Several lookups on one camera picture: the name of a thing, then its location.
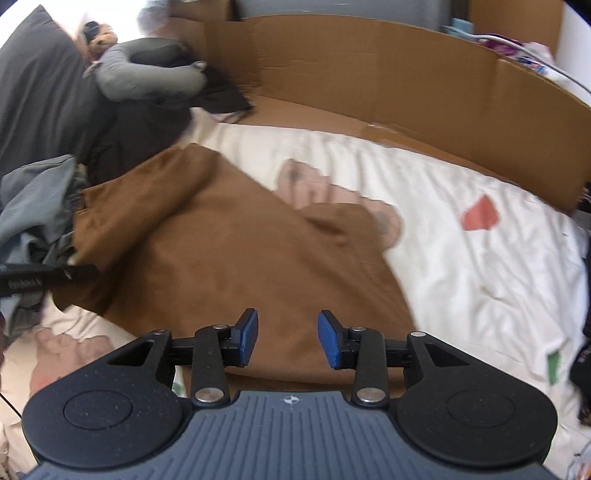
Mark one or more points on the flattened cardboard sheet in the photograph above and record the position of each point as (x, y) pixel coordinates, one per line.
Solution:
(369, 69)

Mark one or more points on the pink and white plastic packet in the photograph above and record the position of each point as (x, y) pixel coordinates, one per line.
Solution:
(526, 53)

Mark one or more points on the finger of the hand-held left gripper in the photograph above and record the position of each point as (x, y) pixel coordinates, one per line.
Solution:
(74, 273)

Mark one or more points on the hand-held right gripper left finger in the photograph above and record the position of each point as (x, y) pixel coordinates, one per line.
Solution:
(250, 334)

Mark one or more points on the grey neck pillow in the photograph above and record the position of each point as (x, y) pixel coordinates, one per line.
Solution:
(124, 83)

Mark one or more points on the dark grey pillow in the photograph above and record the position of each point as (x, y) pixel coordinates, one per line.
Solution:
(37, 92)

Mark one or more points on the white printed bed sheet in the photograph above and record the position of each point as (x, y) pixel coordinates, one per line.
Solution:
(461, 286)

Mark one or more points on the grey fluffy toy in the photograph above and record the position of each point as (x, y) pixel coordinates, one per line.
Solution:
(154, 11)

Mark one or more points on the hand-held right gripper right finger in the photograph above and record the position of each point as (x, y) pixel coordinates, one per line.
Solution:
(327, 339)

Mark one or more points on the brown printed t-shirt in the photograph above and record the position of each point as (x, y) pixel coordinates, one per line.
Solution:
(240, 258)

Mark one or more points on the brown plush toy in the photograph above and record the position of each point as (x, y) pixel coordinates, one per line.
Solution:
(104, 39)

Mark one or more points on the light blue bottle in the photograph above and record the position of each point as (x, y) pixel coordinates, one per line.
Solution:
(461, 25)

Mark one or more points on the crumpled black garment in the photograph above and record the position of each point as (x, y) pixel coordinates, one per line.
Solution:
(138, 129)

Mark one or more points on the grey-blue garment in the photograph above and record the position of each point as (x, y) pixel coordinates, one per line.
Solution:
(32, 203)

